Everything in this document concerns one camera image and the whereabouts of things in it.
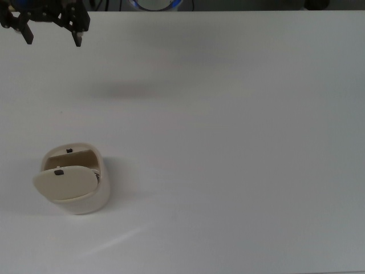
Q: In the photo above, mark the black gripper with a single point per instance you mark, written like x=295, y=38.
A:
x=42, y=11

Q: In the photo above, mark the beige trash can lid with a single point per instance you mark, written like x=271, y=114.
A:
x=65, y=184

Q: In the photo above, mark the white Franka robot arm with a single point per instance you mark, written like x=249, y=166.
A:
x=154, y=5

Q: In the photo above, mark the small white trash can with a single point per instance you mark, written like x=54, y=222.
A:
x=91, y=199

